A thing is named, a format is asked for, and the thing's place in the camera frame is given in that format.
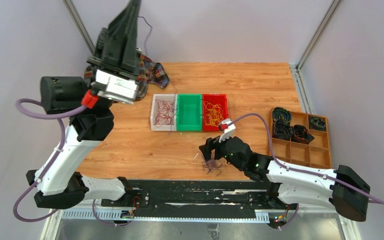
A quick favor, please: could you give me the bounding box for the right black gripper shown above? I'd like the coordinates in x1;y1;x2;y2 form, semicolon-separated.
199;130;245;171

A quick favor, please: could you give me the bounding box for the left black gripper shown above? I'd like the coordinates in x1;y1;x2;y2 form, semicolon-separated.
85;0;143;90

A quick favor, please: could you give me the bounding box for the yellow cable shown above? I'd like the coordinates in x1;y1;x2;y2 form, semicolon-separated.
203;101;227;127

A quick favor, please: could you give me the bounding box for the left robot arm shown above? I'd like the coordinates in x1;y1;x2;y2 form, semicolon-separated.
26;0;141;210

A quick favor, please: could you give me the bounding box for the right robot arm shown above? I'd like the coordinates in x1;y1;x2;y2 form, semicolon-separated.
199;137;371;222

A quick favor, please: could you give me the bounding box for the plaid cloth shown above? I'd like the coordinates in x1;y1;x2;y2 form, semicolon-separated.
81;51;170;109

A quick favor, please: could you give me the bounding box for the red plastic bin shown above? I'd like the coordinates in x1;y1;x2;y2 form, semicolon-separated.
202;94;229;132

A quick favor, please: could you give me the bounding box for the green plastic bin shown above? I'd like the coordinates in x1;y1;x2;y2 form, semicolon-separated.
176;94;203;132

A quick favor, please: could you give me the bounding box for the white plastic bin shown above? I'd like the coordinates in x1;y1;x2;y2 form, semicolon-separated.
150;94;178;132

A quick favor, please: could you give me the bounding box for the black coiled item lower left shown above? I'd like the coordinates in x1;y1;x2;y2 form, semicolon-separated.
272;119;293;141

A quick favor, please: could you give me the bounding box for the black coiled item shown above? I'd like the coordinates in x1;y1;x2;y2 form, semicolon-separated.
272;106;292;124
291;124;315;145
308;115;327;132
272;119;293;141

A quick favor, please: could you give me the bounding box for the black coiled item upper left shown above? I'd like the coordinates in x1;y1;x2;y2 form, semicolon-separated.
272;106;292;124

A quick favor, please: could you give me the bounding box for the black coiled item centre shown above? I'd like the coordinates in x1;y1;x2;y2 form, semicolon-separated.
291;124;315;145

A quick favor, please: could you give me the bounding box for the wooden compartment tray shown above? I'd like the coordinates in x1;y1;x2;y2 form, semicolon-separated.
267;107;332;169

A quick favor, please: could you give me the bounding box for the black coiled item far right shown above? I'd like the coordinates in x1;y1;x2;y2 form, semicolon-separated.
308;115;327;132

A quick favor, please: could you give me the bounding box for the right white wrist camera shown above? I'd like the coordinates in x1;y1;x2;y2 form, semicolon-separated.
218;118;236;143

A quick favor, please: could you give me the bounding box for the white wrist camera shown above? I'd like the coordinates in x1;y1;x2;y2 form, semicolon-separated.
95;69;138;104
218;118;236;143

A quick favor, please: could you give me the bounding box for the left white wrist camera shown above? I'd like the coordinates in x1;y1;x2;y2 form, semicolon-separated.
95;69;138;104

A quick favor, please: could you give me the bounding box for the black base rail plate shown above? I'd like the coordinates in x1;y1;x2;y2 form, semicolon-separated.
99;179;297;219

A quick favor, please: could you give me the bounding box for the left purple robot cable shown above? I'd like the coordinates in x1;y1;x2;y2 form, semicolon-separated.
12;97;139;228

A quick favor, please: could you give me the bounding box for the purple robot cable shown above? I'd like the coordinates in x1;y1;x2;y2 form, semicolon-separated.
12;97;139;228
217;113;384;230

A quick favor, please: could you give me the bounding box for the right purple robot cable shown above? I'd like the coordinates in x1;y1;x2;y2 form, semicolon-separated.
217;113;384;230

